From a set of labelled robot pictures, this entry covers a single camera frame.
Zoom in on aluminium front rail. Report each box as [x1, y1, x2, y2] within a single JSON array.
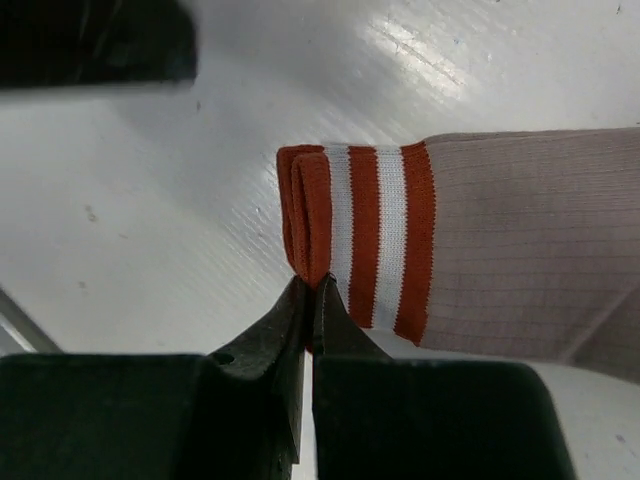
[[0, 289, 62, 356]]

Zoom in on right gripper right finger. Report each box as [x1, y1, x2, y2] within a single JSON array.
[[312, 276, 575, 480]]

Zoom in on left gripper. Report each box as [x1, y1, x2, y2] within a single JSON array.
[[1, 0, 198, 91]]

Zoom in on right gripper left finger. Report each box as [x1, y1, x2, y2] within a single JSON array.
[[1, 278, 306, 479]]

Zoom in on taupe sock red striped cuff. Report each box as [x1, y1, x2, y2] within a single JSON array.
[[276, 128, 639, 382]]

